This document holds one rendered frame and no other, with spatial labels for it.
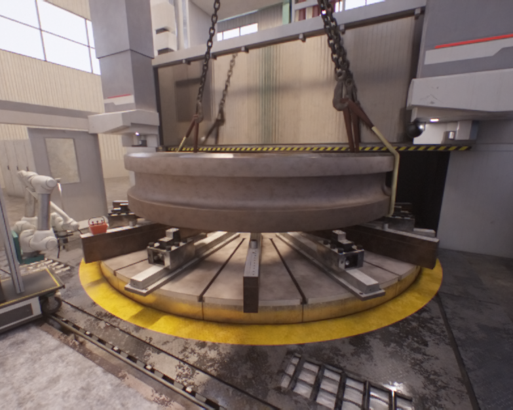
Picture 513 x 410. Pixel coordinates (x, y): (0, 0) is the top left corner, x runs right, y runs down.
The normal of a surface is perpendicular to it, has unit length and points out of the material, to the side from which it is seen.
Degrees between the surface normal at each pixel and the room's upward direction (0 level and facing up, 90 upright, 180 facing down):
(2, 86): 90
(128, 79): 90
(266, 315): 90
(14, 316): 90
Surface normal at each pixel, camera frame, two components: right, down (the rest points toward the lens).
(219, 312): -0.16, 0.21
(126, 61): -0.46, 0.19
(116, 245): 0.68, 0.15
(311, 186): 0.25, 0.21
